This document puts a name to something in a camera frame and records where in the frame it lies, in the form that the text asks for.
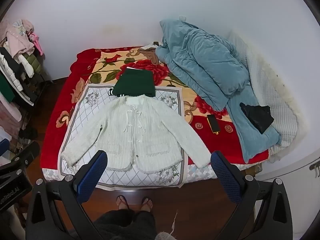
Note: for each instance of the metal door latch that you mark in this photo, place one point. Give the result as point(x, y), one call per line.
point(315, 166)

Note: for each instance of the person's left foot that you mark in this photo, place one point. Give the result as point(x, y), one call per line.
point(123, 202)

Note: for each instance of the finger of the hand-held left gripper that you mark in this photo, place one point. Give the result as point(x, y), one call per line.
point(3, 146)
point(26, 152)

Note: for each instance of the black phone with yellow case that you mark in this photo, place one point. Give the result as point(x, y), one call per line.
point(213, 123)

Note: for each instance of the black white striped garment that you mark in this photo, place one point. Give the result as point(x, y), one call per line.
point(111, 92)

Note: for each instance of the light blue comforter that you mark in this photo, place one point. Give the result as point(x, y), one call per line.
point(205, 60)

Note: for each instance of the red floral blanket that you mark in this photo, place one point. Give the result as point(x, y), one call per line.
point(62, 110)

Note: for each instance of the person's foot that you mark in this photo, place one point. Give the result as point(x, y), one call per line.
point(123, 202)
point(147, 203)

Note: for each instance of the white grey diamond-patterned cloth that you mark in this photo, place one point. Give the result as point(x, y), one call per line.
point(82, 120)

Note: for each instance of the white knit cardigan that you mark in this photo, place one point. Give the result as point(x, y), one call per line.
point(140, 132)

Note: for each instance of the person's right foot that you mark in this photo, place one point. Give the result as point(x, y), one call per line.
point(147, 203)

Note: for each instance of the folded dark green garment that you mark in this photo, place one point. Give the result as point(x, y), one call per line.
point(136, 82)

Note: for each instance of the black cloth on quilt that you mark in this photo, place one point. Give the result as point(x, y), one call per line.
point(258, 117)

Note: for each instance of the person's dark pants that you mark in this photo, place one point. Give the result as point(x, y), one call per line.
point(125, 225)

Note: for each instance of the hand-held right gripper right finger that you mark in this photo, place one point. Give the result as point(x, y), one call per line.
point(223, 172)

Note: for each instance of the rack of hanging clothes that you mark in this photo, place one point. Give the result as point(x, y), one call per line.
point(17, 62)

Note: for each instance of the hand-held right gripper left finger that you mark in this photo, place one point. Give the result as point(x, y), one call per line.
point(93, 172)

